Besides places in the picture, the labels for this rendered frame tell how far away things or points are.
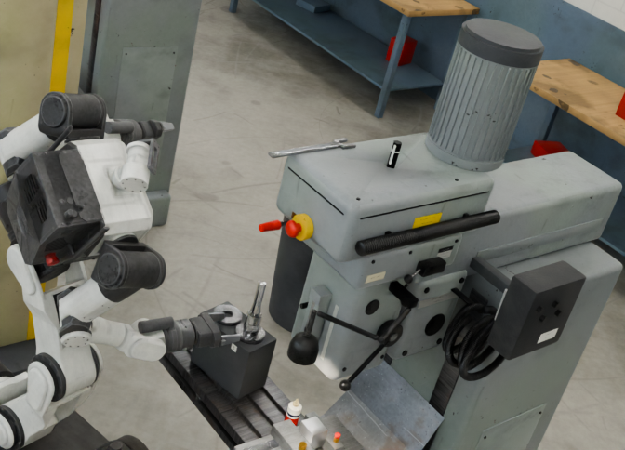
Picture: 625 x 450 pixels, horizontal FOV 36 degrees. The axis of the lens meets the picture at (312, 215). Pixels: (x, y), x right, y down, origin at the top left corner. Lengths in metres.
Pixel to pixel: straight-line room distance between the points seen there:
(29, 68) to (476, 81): 1.93
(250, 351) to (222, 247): 2.49
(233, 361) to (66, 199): 0.84
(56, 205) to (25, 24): 1.43
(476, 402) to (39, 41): 2.02
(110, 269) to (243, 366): 0.72
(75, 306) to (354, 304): 0.69
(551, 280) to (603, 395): 2.85
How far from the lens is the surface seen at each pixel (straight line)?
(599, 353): 5.46
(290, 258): 4.55
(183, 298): 4.82
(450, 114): 2.30
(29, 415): 2.97
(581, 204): 2.78
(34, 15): 3.60
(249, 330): 2.83
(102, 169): 2.38
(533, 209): 2.59
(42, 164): 2.31
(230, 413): 2.88
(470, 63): 2.25
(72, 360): 2.74
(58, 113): 2.41
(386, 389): 2.95
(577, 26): 7.03
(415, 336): 2.51
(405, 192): 2.14
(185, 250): 5.18
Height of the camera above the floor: 2.85
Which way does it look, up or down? 30 degrees down
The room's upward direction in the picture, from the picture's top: 15 degrees clockwise
